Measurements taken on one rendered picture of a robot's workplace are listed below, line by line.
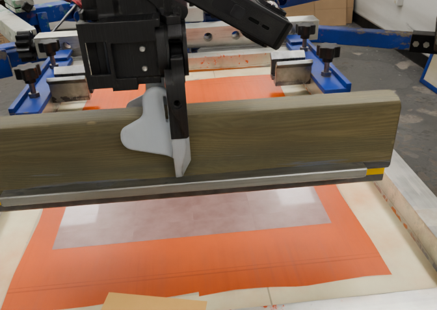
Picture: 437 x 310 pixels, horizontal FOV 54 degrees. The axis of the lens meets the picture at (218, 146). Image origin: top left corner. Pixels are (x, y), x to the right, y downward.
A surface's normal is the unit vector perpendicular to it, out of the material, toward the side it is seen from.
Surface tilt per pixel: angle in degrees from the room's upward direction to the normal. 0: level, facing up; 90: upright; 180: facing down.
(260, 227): 0
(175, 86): 77
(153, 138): 85
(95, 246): 0
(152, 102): 85
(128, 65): 90
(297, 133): 90
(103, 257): 0
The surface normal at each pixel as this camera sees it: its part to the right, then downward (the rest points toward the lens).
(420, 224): -0.99, 0.08
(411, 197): -0.04, -0.87
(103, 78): 0.10, 0.50
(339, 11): 0.08, 0.21
